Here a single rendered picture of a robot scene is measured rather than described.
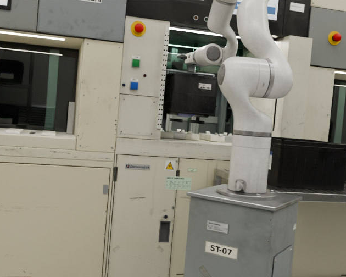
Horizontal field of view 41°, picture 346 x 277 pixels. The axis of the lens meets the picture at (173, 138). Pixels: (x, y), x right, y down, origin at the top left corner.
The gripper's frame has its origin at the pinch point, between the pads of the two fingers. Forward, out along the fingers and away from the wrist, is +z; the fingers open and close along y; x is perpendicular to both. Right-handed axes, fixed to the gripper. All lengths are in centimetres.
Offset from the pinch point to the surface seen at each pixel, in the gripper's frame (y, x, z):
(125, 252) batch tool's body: -26, -90, -10
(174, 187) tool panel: -6, -59, -10
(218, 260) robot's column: -12, -68, -87
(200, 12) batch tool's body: -0.8, 20.4, -9.9
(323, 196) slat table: 31, -50, -72
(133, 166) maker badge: -26, -51, -10
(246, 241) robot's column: -6, -60, -93
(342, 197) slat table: 39, -50, -72
